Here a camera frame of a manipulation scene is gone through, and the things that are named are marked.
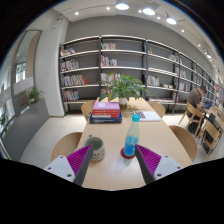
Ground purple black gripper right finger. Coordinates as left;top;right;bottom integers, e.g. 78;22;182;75
134;144;184;185

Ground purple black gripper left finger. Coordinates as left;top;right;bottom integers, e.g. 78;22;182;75
43;144;95;187

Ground clear blue water bottle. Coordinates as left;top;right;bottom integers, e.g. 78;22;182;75
124;114;140;157

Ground wooden chair near left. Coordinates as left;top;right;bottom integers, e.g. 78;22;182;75
51;132;82;160

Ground patterned ceramic mug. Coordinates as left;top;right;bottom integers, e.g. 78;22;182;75
84;135;105;161

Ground round red coaster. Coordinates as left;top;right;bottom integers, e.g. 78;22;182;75
120;147;135;159

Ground dark blue bottom book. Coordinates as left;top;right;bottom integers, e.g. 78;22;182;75
90;114;122;124

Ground wooden chair near right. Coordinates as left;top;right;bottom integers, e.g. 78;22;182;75
169;125;198;161

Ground open white magazine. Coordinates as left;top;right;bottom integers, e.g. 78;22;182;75
134;111;161;121

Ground wooden chair far right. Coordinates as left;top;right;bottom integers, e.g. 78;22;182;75
148;101;166;117

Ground wooden chair far left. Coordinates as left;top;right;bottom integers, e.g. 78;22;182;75
81;100;95;120

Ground pink red top books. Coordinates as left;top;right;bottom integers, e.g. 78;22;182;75
92;102;120;118

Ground wooden slat chair background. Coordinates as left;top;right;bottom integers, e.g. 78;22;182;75
183;103;204;135

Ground wooden slat chair nearest right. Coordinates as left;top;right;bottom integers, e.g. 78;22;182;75
200;120;221;154

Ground seated man in brown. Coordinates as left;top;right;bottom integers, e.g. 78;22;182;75
187;85;207;133

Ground potted green plant on table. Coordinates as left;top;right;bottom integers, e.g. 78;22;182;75
98;74;150;110

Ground floor plant by window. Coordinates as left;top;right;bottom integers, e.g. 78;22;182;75
27;87;41;106

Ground large grey bookshelf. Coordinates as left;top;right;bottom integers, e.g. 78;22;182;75
59;35;223;113

